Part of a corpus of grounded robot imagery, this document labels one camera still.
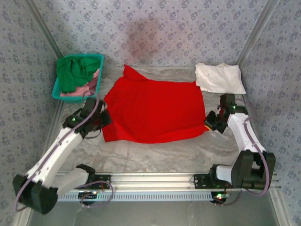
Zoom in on red t-shirt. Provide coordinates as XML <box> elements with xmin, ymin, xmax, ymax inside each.
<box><xmin>101</xmin><ymin>64</ymin><xmax>209</xmax><ymax>144</ymax></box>

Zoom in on teal plastic laundry basket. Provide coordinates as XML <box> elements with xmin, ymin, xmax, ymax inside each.
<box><xmin>51</xmin><ymin>53</ymin><xmax>105</xmax><ymax>104</ymax></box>

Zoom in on pink t-shirt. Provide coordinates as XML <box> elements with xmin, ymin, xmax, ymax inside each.
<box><xmin>60</xmin><ymin>68</ymin><xmax>101</xmax><ymax>97</ymax></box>

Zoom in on folded white t-shirt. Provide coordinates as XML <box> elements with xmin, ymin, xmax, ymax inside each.
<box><xmin>195</xmin><ymin>62</ymin><xmax>247</xmax><ymax>95</ymax></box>

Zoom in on green t-shirt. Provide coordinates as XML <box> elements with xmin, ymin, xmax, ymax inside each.
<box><xmin>56</xmin><ymin>56</ymin><xmax>101</xmax><ymax>94</ymax></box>

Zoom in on right control board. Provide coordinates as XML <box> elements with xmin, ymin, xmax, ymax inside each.
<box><xmin>211</xmin><ymin>192</ymin><xmax>230</xmax><ymax>205</ymax></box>

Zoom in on control board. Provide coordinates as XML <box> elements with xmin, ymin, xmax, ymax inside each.
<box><xmin>78</xmin><ymin>191</ymin><xmax>99</xmax><ymax>205</ymax></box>
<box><xmin>211</xmin><ymin>192</ymin><xmax>230</xmax><ymax>205</ymax></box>

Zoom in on left control board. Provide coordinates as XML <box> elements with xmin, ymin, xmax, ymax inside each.
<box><xmin>78</xmin><ymin>191</ymin><xmax>99</xmax><ymax>205</ymax></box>

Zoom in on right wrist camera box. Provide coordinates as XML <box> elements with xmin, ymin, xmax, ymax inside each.
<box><xmin>204</xmin><ymin>111</ymin><xmax>218</xmax><ymax>129</ymax></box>

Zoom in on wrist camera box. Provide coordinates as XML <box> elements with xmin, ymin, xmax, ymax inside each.
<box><xmin>100</xmin><ymin>109</ymin><xmax>113</xmax><ymax>129</ymax></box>
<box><xmin>204</xmin><ymin>111</ymin><xmax>218</xmax><ymax>129</ymax></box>

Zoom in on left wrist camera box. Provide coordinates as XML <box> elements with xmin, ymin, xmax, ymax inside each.
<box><xmin>100</xmin><ymin>109</ymin><xmax>113</xmax><ymax>129</ymax></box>

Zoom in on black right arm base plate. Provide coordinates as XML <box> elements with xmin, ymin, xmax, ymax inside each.
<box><xmin>193</xmin><ymin>174</ymin><xmax>237</xmax><ymax>190</ymax></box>

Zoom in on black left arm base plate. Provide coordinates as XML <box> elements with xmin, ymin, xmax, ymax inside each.
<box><xmin>88</xmin><ymin>174</ymin><xmax>111</xmax><ymax>190</ymax></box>

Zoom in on aluminium mounting rail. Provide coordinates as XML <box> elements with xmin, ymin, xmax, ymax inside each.
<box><xmin>54</xmin><ymin>173</ymin><xmax>282</xmax><ymax>190</ymax></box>

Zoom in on aluminium frame post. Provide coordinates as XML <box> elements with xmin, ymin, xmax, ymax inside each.
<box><xmin>25</xmin><ymin>0</ymin><xmax>64</xmax><ymax>58</ymax></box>
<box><xmin>235</xmin><ymin>0</ymin><xmax>282</xmax><ymax>68</ymax></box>

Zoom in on slotted white cable duct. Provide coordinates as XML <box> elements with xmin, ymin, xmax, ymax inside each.
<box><xmin>56</xmin><ymin>192</ymin><xmax>214</xmax><ymax>202</ymax></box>

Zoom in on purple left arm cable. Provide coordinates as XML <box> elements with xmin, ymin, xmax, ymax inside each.
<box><xmin>14</xmin><ymin>90</ymin><xmax>114</xmax><ymax>211</ymax></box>

